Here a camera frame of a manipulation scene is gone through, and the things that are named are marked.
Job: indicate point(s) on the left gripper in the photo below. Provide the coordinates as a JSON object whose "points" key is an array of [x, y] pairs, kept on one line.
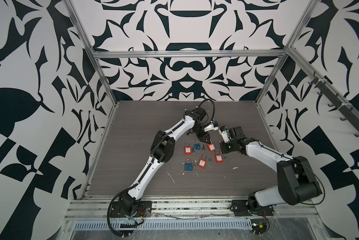
{"points": [[205, 138]]}

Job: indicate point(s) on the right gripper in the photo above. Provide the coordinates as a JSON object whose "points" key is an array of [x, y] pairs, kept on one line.
{"points": [[224, 150]]}

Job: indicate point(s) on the blue padlock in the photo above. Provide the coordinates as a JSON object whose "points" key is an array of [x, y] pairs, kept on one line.
{"points": [[196, 146], [188, 166]]}

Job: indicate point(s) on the red padlock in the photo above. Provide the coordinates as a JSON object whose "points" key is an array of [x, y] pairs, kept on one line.
{"points": [[211, 147], [202, 161], [187, 148]]}

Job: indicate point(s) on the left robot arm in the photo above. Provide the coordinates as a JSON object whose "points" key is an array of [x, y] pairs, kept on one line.
{"points": [[161, 152]]}

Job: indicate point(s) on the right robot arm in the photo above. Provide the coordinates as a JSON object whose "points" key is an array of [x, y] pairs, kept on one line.
{"points": [[296, 182]]}

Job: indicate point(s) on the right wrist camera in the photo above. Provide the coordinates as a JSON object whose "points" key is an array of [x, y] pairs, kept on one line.
{"points": [[224, 132]]}

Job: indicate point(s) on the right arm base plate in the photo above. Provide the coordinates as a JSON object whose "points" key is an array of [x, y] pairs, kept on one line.
{"points": [[246, 208]]}

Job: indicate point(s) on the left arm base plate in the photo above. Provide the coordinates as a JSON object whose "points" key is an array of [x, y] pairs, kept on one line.
{"points": [[138, 209]]}

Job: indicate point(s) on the aluminium frame crossbar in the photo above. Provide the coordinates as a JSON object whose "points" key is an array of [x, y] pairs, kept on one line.
{"points": [[189, 54]]}

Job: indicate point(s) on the black hook rail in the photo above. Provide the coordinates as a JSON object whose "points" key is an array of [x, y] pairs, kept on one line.
{"points": [[336, 101]]}

